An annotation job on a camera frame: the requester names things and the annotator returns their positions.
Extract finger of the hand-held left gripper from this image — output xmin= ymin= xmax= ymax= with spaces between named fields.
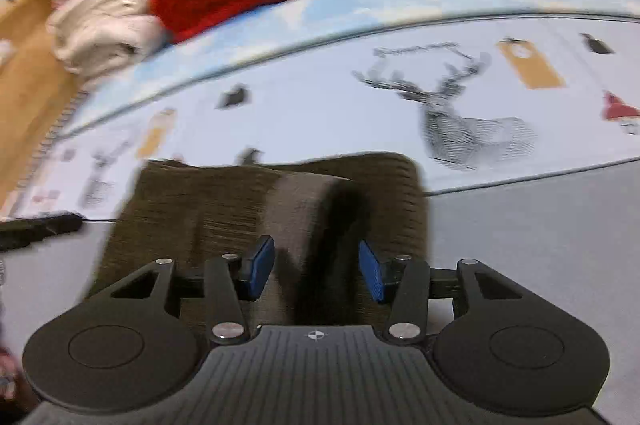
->
xmin=0 ymin=212 xmax=84 ymax=254

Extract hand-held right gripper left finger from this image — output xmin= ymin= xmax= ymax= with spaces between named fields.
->
xmin=100 ymin=235 xmax=277 ymax=347

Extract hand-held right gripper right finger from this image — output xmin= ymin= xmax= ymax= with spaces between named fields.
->
xmin=358 ymin=239 xmax=537 ymax=347

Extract dark brown pants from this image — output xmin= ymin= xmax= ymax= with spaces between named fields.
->
xmin=90 ymin=152 xmax=432 ymax=331

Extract deer print bed sheet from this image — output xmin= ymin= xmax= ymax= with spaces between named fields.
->
xmin=10 ymin=12 xmax=640 ymax=217

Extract cream folded quilt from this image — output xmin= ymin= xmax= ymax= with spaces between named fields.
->
xmin=46 ymin=0 xmax=174 ymax=78

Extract wooden bed frame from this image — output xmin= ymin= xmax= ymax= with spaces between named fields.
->
xmin=0 ymin=0 xmax=623 ymax=217

